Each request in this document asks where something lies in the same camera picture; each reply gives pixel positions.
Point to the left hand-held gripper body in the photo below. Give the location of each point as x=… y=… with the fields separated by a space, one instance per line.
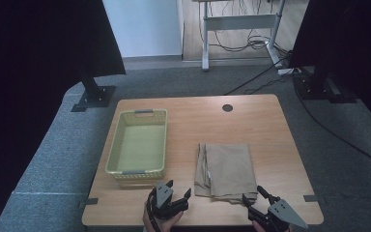
x=165 y=196

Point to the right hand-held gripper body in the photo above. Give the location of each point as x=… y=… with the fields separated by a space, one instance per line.
x=281 y=214

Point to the beige pants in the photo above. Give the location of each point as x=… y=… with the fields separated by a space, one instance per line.
x=227 y=169

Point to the yellow-green plastic basket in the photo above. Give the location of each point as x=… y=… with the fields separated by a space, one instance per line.
x=138 y=146

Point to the person's right hand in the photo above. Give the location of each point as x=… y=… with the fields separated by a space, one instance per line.
x=257 y=226

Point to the person's left hand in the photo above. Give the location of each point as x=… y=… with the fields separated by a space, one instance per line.
x=165 y=225

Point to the grey tape strip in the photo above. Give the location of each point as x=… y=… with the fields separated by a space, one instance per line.
x=310 y=198
x=91 y=201

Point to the round black table grommet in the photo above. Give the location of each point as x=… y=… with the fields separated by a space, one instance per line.
x=227 y=108

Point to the black metal stand base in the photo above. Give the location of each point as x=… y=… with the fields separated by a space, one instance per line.
x=322 y=88
x=95 y=95

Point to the white power strip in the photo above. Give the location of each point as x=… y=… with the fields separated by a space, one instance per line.
x=286 y=71

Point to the black curtain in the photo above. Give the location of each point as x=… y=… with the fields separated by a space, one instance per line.
x=38 y=48
x=351 y=38

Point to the white desk frame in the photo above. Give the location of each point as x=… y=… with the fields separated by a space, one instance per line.
x=238 y=22

